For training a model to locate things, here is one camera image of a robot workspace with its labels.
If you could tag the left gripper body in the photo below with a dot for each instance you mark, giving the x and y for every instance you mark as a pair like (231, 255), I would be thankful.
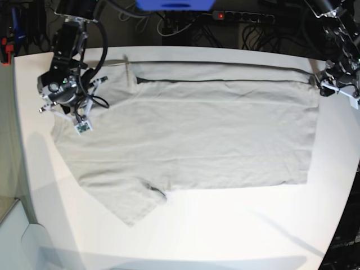
(344, 83)

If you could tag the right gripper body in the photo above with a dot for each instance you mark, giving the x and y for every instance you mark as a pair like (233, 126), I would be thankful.
(65, 98)

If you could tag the grey t-shirt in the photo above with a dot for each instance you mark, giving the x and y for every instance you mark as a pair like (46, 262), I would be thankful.
(183, 126)

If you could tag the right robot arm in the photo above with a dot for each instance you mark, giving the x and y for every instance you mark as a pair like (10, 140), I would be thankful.
(71, 40)

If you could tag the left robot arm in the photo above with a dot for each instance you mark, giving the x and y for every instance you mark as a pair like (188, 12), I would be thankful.
(339, 25)

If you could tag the red and blue clamp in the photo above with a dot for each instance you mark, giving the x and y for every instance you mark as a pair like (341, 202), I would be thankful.
(9, 29)

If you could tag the black power strip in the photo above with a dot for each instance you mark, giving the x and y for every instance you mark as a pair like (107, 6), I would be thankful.
(243, 17)

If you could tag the blue box overhead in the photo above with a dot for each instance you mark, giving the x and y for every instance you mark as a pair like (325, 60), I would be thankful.
(175, 5)

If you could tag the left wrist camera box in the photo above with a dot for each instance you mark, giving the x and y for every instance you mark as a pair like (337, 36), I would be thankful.
(354, 102)

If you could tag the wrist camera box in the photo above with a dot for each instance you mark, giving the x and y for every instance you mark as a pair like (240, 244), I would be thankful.
(354, 102)
(83, 126)

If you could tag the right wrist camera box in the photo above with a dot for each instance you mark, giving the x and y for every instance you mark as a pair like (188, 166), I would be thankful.
(83, 126)

